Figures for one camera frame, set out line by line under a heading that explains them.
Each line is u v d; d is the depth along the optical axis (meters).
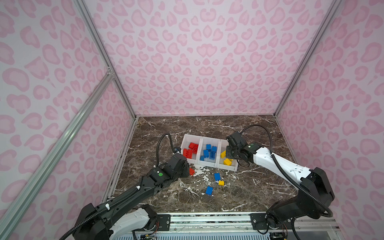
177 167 0.61
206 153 0.96
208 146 0.99
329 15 0.72
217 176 0.88
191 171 0.90
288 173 0.47
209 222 0.75
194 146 0.99
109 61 0.88
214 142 1.00
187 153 0.97
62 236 0.36
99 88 0.81
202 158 0.94
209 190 0.84
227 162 0.91
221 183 0.86
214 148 0.98
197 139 1.00
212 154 0.95
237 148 0.65
